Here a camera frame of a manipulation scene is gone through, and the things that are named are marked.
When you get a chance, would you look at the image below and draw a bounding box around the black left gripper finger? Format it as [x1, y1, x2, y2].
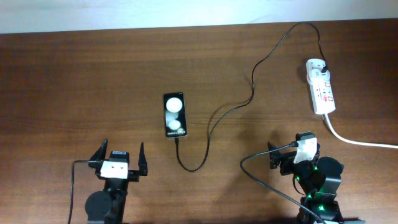
[88, 139, 108, 169]
[138, 142, 148, 176]

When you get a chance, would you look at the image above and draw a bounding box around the black USB-C charger cable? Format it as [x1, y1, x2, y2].
[174, 21, 328, 173]

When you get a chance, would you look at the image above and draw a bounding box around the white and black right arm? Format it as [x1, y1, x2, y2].
[267, 142, 365, 224]

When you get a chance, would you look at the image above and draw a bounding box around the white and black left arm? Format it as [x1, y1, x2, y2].
[85, 140, 148, 224]

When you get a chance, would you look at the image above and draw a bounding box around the white power strip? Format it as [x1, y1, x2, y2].
[305, 58, 336, 115]

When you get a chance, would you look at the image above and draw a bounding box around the white power strip cord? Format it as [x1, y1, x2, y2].
[323, 113, 398, 149]

